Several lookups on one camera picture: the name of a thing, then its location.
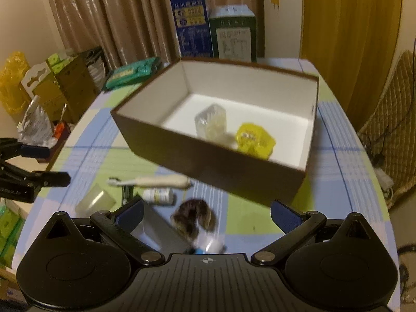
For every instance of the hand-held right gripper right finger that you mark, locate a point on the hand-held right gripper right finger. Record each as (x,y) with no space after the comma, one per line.
(285,217)

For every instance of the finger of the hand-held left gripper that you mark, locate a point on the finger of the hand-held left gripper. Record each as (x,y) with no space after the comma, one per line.
(34,151)
(52,179)

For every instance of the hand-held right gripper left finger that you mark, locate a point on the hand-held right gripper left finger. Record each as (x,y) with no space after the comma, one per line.
(130,217)

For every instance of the dark green tube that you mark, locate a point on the dark green tube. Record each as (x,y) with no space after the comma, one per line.
(126,193)

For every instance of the black glossy box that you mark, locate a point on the black glossy box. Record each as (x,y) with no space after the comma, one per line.
(162,230)

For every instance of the translucent plastic cup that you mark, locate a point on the translucent plastic cup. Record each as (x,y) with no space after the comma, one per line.
(96,201)

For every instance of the small dark item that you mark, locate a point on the small dark item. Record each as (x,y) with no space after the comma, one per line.
(195,216)

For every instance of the brown cardboard box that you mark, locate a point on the brown cardboard box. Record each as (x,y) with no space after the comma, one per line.
(227,165)

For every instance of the small white blue container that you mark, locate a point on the small white blue container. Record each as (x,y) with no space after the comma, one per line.
(211,243)

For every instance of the plaid cloth desktop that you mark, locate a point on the plaid cloth desktop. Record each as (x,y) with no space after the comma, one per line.
(97,136)

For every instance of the small brown box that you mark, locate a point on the small brown box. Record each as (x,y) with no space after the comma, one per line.
(58,146)

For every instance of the crumpled silver plastic bag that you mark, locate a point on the crumpled silver plastic bag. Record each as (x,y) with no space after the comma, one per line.
(35,126)

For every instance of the orange small item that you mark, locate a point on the orange small item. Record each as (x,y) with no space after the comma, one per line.
(58,130)

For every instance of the small white bottle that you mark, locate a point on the small white bottle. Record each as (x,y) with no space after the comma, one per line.
(159,196)

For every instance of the green packets pile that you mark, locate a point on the green packets pile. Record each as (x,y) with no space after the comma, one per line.
(9,230)

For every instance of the white hang-tab package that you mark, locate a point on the white hang-tab package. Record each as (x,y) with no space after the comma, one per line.
(42,87)

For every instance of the yellow plastic bag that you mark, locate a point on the yellow plastic bag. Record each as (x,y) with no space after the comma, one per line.
(13,81)

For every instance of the olive cardboard box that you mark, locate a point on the olive cardboard box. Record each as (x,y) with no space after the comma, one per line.
(78,84)

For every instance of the yellow plastic container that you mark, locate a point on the yellow plastic container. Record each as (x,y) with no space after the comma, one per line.
(255,139)

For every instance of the light green small boxes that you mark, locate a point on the light green small boxes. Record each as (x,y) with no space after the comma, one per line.
(57,63)

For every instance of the white power strip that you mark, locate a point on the white power strip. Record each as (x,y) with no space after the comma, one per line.
(385,182)

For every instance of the green tissue packet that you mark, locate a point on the green tissue packet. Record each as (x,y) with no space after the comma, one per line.
(133,73)

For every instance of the quilted chair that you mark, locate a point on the quilted chair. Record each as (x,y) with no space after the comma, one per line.
(393,120)

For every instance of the beige curtain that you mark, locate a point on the beige curtain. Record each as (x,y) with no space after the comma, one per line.
(130,13)

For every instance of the dark green carton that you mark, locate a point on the dark green carton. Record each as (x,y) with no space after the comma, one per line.
(234,35)

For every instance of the yellow curtain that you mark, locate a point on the yellow curtain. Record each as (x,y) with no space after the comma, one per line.
(351,32)

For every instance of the blue printed carton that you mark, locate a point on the blue printed carton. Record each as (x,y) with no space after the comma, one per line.
(191,26)

